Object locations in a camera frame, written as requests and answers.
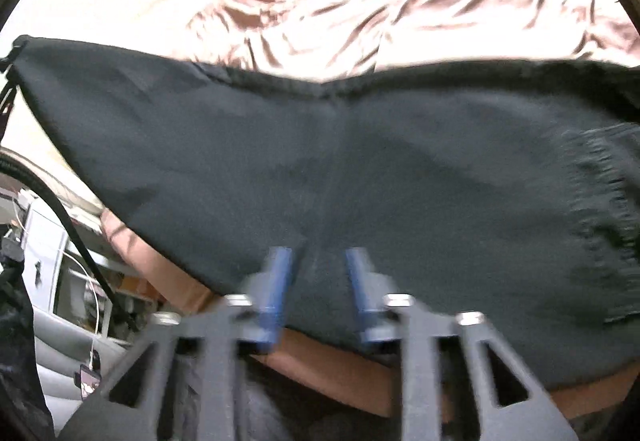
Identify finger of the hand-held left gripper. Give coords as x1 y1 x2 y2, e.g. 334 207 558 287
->
0 36 30 72

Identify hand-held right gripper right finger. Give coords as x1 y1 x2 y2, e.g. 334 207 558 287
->
345 247 581 441

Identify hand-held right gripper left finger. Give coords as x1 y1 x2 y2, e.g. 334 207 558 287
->
57 246 296 441

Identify black pants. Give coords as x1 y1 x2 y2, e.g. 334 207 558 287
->
10 35 640 389

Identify white bedside cabinet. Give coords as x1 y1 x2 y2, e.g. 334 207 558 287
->
15 201 126 342

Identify thick black gripper cable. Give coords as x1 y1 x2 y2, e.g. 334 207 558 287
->
0 148 138 329

